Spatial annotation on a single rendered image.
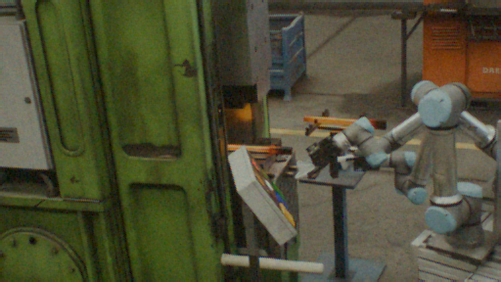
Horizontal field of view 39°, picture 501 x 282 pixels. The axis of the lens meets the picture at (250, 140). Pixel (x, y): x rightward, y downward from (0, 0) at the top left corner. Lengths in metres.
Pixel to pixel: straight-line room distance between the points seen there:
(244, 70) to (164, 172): 0.55
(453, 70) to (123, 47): 4.20
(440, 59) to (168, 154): 4.04
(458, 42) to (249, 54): 3.81
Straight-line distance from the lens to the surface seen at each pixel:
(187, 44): 2.76
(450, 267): 2.91
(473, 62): 6.59
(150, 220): 3.21
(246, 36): 2.94
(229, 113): 3.53
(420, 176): 3.04
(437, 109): 2.49
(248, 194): 2.53
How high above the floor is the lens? 2.26
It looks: 22 degrees down
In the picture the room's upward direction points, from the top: 5 degrees counter-clockwise
